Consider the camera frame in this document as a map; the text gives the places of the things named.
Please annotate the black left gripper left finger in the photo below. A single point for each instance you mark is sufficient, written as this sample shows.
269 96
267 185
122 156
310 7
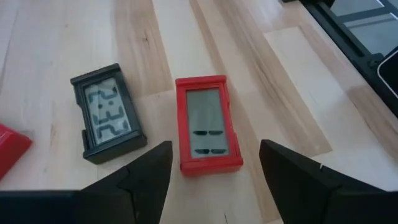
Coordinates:
140 186

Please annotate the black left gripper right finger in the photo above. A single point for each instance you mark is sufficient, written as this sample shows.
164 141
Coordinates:
298 186

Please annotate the red wall charger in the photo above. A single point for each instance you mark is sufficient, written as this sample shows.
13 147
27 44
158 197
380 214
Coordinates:
11 149

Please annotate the small black table camera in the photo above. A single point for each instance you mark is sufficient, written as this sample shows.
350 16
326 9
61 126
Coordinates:
390 74

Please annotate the black table frame rail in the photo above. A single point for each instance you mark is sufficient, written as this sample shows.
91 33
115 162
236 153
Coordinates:
342 34

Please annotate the black digital clock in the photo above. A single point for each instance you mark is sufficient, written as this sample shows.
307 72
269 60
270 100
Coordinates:
107 112

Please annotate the red tray front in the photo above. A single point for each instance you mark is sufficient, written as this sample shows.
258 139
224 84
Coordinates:
206 124

